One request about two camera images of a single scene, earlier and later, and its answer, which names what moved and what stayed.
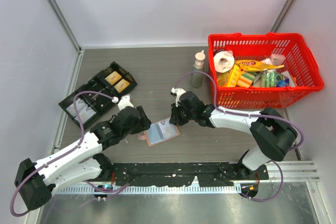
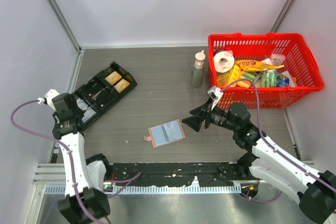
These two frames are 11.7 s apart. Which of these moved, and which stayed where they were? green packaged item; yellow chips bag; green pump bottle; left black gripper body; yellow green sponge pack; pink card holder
Moved: left black gripper body; pink card holder
Stayed: yellow green sponge pack; green pump bottle; yellow chips bag; green packaged item
